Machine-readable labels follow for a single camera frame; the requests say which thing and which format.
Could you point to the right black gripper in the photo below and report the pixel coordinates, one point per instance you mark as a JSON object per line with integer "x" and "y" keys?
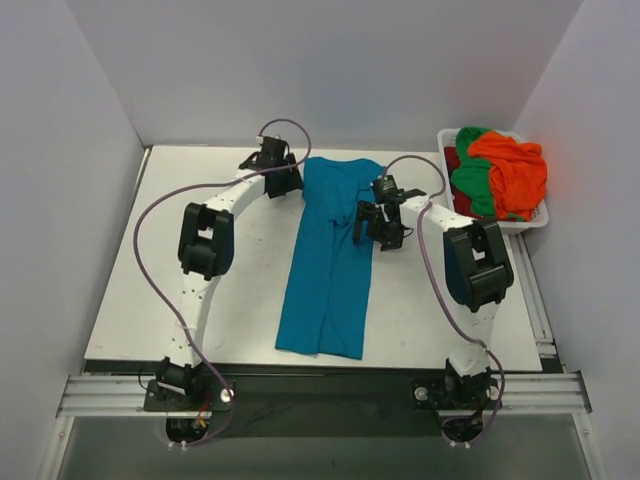
{"x": 376, "y": 223}

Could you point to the red t shirt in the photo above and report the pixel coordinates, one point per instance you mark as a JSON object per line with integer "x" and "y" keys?
{"x": 457, "y": 205}

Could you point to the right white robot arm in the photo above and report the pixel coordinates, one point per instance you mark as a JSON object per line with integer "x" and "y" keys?
{"x": 477, "y": 269}

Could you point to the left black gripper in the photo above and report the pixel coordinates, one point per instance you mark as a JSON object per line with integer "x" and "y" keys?
{"x": 282, "y": 179}

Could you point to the aluminium frame rail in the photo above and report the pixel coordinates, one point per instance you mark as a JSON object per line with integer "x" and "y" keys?
{"x": 102, "y": 396}

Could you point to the blue t shirt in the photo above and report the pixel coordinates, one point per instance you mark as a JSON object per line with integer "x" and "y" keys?
{"x": 326, "y": 297}

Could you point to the green t shirt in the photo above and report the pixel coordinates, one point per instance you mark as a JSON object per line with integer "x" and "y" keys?
{"x": 484, "y": 203}

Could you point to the orange t shirt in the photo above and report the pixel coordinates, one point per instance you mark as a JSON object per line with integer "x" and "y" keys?
{"x": 516, "y": 178}

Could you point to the white plastic laundry basket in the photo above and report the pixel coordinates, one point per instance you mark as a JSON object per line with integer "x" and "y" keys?
{"x": 446, "y": 138}

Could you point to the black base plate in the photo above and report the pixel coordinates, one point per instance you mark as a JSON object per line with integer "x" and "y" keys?
{"x": 321, "y": 402}

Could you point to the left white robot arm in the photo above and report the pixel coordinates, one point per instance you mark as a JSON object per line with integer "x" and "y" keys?
{"x": 206, "y": 251}

